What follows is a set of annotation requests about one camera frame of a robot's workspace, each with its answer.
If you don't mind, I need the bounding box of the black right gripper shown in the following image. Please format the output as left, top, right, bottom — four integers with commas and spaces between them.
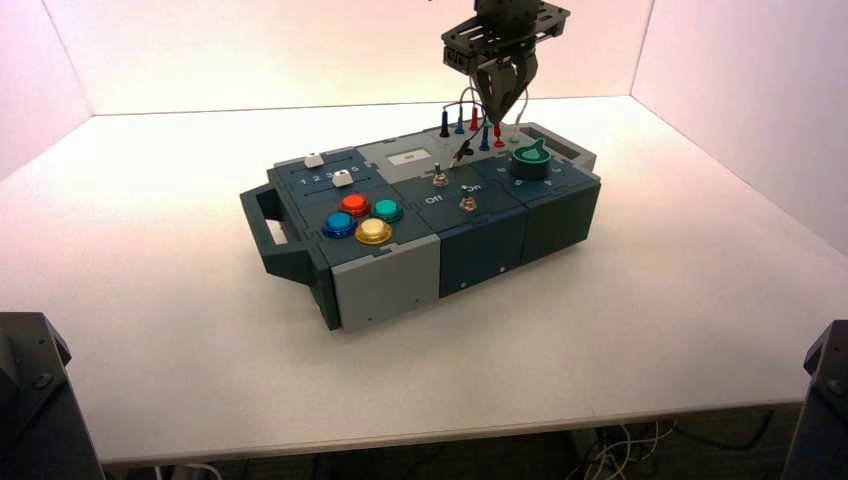
441, 0, 572, 125

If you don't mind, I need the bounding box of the red wire with plugs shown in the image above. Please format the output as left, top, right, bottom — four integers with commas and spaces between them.
461, 86, 505, 149

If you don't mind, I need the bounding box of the green rotary knob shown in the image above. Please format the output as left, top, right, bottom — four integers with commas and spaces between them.
509, 137, 552, 182

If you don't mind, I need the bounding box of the teal round push button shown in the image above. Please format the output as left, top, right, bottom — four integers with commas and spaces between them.
371, 198, 405, 225

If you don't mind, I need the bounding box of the red round push button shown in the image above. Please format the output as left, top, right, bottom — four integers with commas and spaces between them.
340, 193, 372, 219

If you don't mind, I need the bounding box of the yellow round push button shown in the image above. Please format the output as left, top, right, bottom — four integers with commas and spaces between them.
354, 217, 393, 246

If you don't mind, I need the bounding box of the blue round push button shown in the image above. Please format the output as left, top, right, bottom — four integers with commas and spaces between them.
322, 211, 358, 240

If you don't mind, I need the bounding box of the dark teal grey task box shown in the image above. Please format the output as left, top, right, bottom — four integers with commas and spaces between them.
239, 122, 602, 334

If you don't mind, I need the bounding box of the white wire with plugs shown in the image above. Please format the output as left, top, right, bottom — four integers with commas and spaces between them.
508, 89, 530, 144

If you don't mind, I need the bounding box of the black wire with plugs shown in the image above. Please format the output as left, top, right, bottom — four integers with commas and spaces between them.
439, 99, 480, 170

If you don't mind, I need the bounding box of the white cable bundle under table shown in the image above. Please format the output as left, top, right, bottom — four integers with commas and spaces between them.
581, 418, 678, 480

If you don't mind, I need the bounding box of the black cable under table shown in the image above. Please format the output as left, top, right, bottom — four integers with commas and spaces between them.
674, 410, 776, 453

